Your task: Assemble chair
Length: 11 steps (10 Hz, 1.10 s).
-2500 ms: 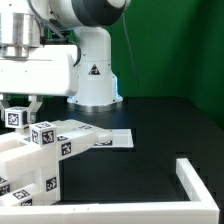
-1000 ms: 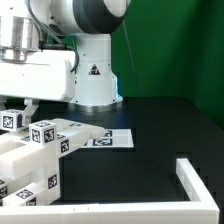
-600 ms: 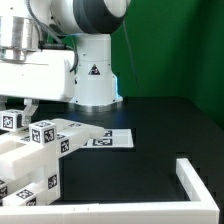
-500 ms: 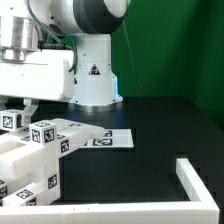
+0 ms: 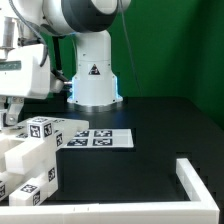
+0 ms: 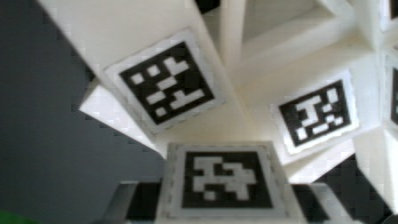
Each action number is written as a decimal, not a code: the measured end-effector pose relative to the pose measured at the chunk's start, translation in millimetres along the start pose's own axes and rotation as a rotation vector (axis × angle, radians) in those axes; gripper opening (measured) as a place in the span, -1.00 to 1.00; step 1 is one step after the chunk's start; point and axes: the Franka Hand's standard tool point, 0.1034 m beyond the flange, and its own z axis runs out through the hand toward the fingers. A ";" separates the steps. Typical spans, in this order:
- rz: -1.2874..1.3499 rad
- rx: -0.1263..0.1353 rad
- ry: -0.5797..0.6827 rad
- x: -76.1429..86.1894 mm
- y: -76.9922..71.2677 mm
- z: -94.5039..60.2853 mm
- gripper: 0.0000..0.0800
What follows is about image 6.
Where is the white chair back frame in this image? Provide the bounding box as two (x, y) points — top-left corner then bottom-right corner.
(38, 0), (398, 213)

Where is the white tagged cube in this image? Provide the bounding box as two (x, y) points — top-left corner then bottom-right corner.
(155, 142), (306, 224)

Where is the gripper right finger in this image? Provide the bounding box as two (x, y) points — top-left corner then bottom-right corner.
(292, 183), (363, 224)

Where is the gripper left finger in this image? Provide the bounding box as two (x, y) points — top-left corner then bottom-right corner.
(94, 181), (160, 224)

